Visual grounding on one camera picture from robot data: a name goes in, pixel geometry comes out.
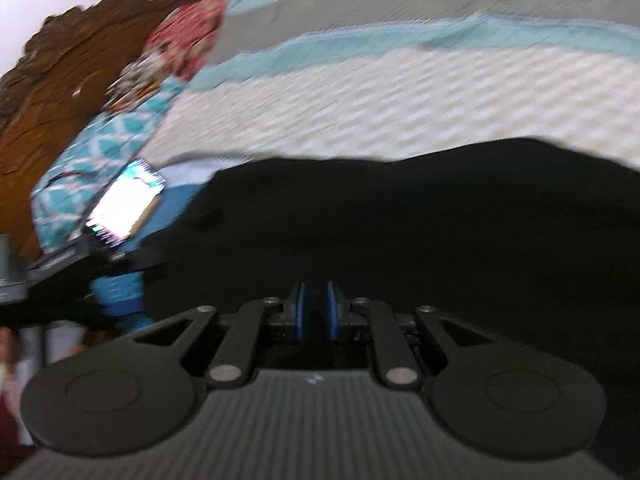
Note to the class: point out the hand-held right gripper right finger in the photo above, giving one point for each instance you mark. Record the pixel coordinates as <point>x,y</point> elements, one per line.
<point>336,310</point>

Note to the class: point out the teal patterned pillow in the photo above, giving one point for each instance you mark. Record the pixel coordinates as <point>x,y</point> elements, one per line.
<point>100,150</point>

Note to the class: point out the black pants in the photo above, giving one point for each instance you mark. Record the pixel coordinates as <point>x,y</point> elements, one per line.
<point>450,240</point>

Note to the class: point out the patterned blue grey bedsheet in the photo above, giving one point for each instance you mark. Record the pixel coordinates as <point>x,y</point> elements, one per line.
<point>400,95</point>

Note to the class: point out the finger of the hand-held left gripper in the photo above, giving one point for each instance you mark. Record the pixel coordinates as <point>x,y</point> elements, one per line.
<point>120,295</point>

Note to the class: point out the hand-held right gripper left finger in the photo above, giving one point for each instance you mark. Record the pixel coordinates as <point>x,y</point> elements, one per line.
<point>295,310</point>

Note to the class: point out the carved wooden headboard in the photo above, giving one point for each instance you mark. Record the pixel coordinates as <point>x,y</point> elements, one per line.
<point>60,110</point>

